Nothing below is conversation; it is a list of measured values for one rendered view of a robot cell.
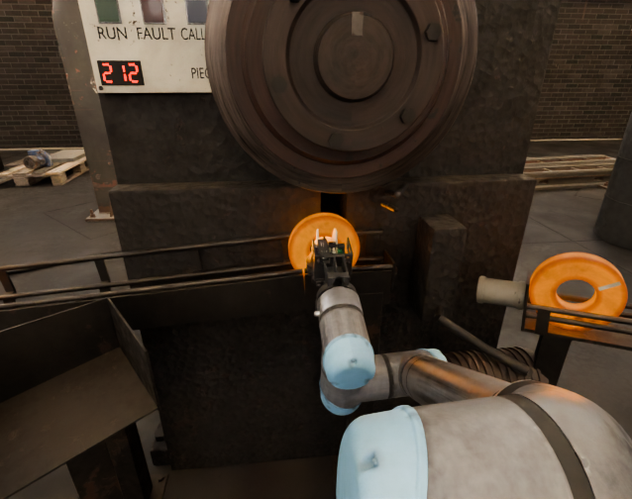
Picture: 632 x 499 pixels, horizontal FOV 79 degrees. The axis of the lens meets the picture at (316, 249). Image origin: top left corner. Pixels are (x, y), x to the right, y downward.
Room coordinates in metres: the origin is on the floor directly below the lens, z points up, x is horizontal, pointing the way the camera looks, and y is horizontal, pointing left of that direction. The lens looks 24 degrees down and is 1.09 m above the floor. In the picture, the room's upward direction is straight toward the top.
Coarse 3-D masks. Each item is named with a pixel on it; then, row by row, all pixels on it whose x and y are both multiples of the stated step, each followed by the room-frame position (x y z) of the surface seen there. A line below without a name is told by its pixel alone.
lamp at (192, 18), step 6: (186, 0) 0.83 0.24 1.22; (192, 0) 0.83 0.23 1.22; (186, 6) 0.83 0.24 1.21; (192, 6) 0.83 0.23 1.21; (198, 6) 0.83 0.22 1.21; (204, 6) 0.84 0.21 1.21; (192, 12) 0.83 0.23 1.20; (198, 12) 0.83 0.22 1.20; (204, 12) 0.84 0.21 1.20; (192, 18) 0.83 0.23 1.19; (198, 18) 0.83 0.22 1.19; (204, 18) 0.84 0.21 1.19
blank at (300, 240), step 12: (312, 216) 0.78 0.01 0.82; (324, 216) 0.77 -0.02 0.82; (336, 216) 0.78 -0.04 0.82; (300, 228) 0.76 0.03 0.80; (312, 228) 0.76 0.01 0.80; (324, 228) 0.76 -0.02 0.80; (336, 228) 0.77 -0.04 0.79; (348, 228) 0.77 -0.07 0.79; (300, 240) 0.76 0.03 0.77; (288, 252) 0.76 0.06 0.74; (300, 252) 0.76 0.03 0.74; (300, 264) 0.75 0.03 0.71
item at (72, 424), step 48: (0, 336) 0.50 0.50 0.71; (48, 336) 0.54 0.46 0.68; (96, 336) 0.58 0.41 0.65; (0, 384) 0.49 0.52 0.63; (48, 384) 0.51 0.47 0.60; (96, 384) 0.51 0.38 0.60; (144, 384) 0.50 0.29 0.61; (0, 432) 0.42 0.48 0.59; (48, 432) 0.42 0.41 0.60; (96, 432) 0.41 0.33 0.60; (0, 480) 0.34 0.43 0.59; (96, 480) 0.44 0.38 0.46
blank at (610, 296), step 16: (560, 256) 0.67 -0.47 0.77; (576, 256) 0.65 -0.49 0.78; (592, 256) 0.64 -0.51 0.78; (544, 272) 0.66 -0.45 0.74; (560, 272) 0.65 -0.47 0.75; (576, 272) 0.64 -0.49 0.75; (592, 272) 0.63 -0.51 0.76; (608, 272) 0.62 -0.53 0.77; (544, 288) 0.66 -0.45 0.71; (608, 288) 0.61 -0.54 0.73; (624, 288) 0.60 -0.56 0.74; (544, 304) 0.66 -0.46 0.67; (560, 304) 0.65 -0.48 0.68; (576, 304) 0.65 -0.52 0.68; (592, 304) 0.62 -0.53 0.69; (608, 304) 0.61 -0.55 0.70; (624, 304) 0.60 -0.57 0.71; (592, 320) 0.62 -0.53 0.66
